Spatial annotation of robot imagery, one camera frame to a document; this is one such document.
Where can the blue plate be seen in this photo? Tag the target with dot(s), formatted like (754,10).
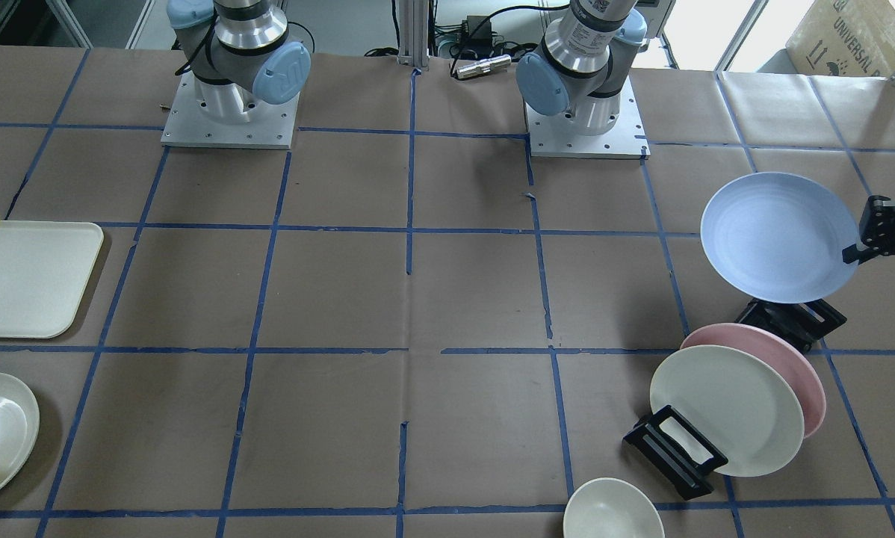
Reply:
(779,237)

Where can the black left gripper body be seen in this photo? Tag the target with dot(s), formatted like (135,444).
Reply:
(893,228)

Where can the white rectangular tray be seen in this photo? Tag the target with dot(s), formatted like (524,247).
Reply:
(45,268)

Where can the pink plate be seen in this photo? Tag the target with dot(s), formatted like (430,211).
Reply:
(781,356)

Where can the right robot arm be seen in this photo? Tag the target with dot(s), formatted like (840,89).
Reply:
(80,128)

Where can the cream round plate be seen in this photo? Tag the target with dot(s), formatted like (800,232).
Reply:
(19,426)

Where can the black dish rack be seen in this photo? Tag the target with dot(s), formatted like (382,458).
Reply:
(681,453)

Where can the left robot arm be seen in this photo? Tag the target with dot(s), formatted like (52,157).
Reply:
(577,75)

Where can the silver metal cylinder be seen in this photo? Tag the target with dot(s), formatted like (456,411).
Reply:
(482,67)

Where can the cream bowl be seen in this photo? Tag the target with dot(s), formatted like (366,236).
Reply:
(609,507)

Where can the white plate in rack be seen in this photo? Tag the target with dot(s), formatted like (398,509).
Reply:
(743,407)

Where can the cardboard box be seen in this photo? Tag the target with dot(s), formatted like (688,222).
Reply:
(845,38)

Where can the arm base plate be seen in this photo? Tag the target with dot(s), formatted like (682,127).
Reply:
(612,129)
(208,116)

